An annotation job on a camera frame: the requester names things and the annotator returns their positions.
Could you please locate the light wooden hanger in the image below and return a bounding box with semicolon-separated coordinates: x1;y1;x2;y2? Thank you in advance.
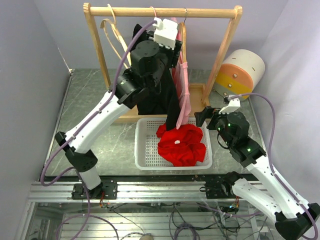
99;3;132;70

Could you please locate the wooden hanger metal hook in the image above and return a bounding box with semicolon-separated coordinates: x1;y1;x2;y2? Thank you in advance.
179;8;188;64

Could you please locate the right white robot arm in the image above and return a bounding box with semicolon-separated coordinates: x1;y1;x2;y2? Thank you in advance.
194;106;320;240

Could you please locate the wooden clothes rack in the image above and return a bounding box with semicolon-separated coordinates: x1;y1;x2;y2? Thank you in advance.
83;2;243;117

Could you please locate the aluminium mounting rail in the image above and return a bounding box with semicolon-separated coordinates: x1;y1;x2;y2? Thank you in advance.
28;181;235;203

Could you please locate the round pastel drawer cabinet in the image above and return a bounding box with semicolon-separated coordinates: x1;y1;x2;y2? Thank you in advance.
213;49;266;97

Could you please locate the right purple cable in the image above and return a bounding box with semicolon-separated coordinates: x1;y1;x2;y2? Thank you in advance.
228;92;319;240

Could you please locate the red t shirt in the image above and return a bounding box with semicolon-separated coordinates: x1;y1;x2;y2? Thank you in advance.
156;124;206;167

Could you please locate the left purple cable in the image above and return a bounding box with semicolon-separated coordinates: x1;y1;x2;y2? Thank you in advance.
39;19;158;240

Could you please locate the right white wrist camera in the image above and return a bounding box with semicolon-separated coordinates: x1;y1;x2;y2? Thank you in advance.
218;94;241;115

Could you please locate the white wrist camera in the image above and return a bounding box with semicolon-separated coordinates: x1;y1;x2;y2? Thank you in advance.
152;17;178;50
218;94;241;115

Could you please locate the black printed t shirt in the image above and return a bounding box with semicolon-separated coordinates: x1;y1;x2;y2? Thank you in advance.
132;23;180;131

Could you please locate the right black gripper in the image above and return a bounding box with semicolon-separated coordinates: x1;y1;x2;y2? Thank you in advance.
194;105;235;147

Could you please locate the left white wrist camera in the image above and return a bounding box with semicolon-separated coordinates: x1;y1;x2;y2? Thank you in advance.
152;17;178;50

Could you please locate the purple cable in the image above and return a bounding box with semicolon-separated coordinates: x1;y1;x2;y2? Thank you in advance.
39;19;158;240
228;92;319;240

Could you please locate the white plastic basket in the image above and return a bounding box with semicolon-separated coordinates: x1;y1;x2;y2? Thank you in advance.
134;117;213;171

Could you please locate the pink t shirt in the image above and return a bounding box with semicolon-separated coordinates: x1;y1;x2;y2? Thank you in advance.
172;23;192;130

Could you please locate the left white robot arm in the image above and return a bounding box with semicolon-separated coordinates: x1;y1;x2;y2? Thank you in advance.
55;29;182;199

